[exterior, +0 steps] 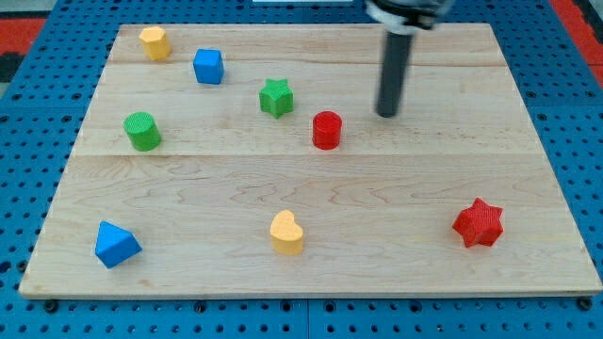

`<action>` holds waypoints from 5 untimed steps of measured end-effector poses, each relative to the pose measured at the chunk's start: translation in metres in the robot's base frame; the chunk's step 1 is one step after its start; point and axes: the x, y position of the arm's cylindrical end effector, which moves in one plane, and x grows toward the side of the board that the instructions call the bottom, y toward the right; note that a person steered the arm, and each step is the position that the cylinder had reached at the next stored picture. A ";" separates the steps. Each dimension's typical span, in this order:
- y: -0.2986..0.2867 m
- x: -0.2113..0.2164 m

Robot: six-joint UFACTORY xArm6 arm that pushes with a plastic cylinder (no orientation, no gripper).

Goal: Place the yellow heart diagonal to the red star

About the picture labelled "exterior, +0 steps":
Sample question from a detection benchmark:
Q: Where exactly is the green star block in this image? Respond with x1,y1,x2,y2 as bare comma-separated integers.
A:
259,79,294,119

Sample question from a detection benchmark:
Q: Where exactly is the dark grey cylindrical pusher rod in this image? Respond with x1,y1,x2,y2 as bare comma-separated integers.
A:
376,32,414,118

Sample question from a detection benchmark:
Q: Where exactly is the red star block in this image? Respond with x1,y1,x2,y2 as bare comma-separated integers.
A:
452,198,504,248

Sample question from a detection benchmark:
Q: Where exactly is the blue triangle block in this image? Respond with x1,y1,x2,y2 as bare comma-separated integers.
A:
94,220,142,269

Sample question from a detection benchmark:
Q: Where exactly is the red cylinder block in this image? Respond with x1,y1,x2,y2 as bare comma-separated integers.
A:
312,111,343,150

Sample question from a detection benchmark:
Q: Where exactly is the yellow hexagon block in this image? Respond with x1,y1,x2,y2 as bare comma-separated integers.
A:
139,25,171,60

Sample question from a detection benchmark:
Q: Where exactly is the light wooden board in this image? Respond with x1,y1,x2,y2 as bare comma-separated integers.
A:
19,24,602,300

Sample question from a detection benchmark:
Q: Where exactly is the white and black rod mount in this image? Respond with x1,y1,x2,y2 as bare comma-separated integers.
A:
365,0,455,35

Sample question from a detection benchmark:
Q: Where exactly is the yellow heart block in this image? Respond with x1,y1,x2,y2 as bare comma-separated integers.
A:
269,210,304,255

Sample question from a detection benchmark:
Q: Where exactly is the blue cube block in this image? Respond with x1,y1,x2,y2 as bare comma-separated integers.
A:
193,49,224,85

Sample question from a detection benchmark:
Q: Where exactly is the green cylinder block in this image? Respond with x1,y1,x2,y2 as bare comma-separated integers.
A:
122,111,162,152

